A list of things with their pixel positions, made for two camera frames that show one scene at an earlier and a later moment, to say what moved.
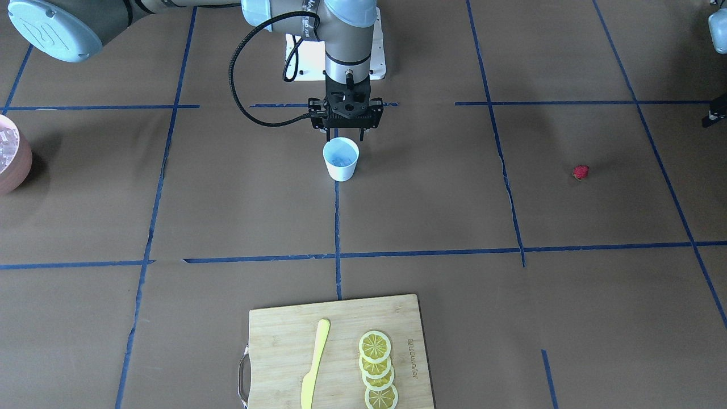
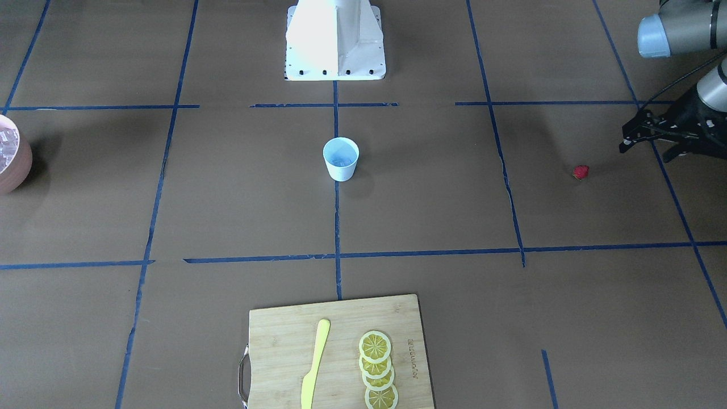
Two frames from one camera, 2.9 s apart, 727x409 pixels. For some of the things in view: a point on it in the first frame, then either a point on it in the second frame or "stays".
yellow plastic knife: (308, 382) stays
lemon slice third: (379, 384) stays
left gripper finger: (717, 112) -> (679, 149)
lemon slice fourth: (384, 399) stays
